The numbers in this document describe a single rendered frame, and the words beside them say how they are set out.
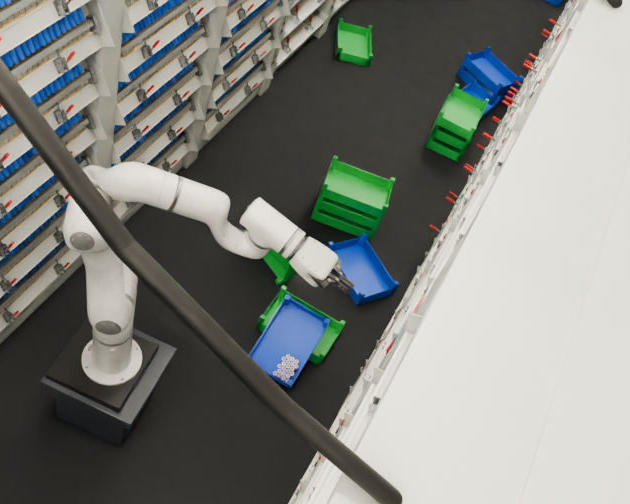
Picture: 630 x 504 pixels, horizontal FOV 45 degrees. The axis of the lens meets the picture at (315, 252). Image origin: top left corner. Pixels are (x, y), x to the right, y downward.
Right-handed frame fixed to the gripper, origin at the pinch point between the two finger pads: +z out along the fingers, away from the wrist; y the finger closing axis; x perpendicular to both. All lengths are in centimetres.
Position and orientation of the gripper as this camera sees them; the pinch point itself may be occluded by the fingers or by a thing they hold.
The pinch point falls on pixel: (344, 284)
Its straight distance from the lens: 195.8
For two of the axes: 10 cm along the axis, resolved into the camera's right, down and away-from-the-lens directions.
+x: 4.3, -4.9, -7.5
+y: -4.4, 6.1, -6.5
